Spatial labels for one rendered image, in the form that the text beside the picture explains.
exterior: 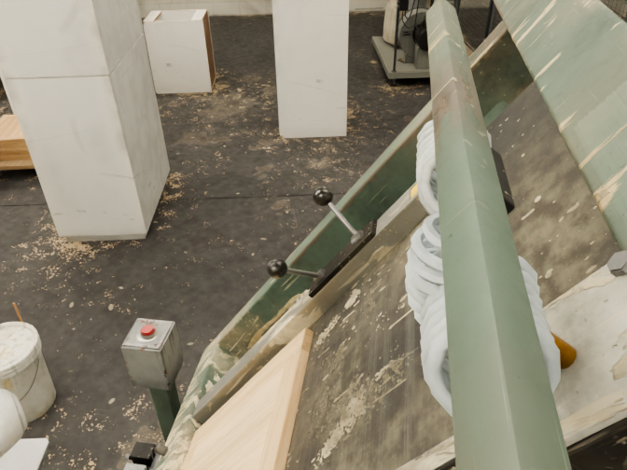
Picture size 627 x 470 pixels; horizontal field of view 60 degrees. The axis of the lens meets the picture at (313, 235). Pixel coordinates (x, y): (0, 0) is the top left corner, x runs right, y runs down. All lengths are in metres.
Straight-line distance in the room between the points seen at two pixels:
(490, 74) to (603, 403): 0.83
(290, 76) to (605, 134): 4.20
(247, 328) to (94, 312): 1.82
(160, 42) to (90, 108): 2.69
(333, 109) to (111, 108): 2.09
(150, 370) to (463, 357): 1.54
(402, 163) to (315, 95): 3.56
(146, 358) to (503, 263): 1.49
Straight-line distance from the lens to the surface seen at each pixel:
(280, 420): 0.96
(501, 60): 1.09
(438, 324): 0.27
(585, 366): 0.36
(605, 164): 0.48
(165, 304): 3.17
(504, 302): 0.17
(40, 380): 2.73
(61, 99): 3.35
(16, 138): 4.75
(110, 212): 3.62
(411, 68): 6.05
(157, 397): 1.82
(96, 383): 2.87
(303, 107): 4.73
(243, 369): 1.26
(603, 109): 0.54
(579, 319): 0.38
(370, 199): 1.20
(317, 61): 4.60
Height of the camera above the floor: 2.05
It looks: 35 degrees down
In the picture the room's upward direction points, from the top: 1 degrees counter-clockwise
